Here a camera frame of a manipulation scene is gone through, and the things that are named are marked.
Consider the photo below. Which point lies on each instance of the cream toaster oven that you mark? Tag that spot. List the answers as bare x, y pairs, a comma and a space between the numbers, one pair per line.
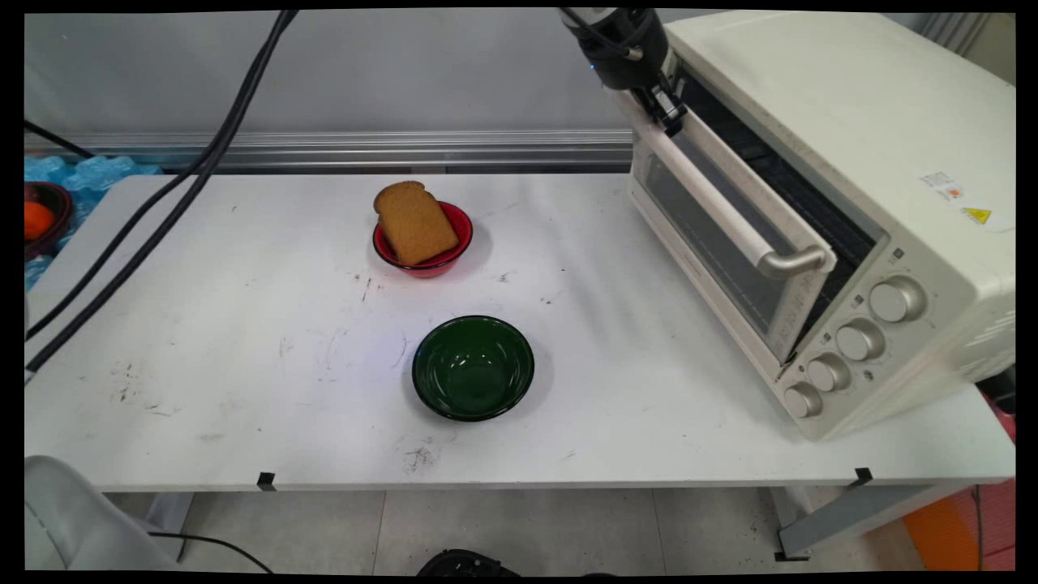
876, 122

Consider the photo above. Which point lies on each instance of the grey table leg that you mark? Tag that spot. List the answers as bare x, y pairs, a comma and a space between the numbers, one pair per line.
859, 515
169, 523

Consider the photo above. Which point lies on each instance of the brown bread slice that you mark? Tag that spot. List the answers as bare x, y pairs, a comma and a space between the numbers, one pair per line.
413, 223

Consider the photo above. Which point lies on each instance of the black round object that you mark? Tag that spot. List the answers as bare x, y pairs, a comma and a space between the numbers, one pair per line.
466, 563

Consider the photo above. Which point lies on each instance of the orange fruit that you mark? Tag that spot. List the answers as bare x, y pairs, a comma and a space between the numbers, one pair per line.
36, 219

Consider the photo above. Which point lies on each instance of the aluminium rail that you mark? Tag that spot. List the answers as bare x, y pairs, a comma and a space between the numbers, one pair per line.
389, 150

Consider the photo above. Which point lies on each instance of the blue plastic bag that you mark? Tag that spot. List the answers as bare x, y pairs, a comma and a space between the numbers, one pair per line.
89, 174

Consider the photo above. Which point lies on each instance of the orange box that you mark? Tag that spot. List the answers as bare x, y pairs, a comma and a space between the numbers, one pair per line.
961, 527

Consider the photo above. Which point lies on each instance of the yellow warning sticker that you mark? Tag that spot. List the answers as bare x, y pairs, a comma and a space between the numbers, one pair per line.
978, 214

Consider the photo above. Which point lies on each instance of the dark bowl with red rim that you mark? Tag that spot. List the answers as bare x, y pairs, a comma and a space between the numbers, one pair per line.
55, 212

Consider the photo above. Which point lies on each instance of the dark green bowl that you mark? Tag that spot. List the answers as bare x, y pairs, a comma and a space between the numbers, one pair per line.
473, 369

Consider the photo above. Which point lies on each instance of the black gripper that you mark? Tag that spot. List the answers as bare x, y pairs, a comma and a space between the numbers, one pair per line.
620, 49

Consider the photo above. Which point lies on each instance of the white label sticker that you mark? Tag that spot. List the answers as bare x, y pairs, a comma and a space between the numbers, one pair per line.
944, 184

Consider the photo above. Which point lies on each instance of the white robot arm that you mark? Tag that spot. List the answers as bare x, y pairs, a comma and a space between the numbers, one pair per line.
77, 523

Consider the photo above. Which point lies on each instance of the silver oven knob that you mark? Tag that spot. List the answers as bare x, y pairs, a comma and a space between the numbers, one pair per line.
828, 372
859, 340
896, 299
802, 400

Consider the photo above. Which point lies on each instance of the black tape marker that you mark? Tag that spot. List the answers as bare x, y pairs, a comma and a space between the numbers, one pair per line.
863, 475
265, 481

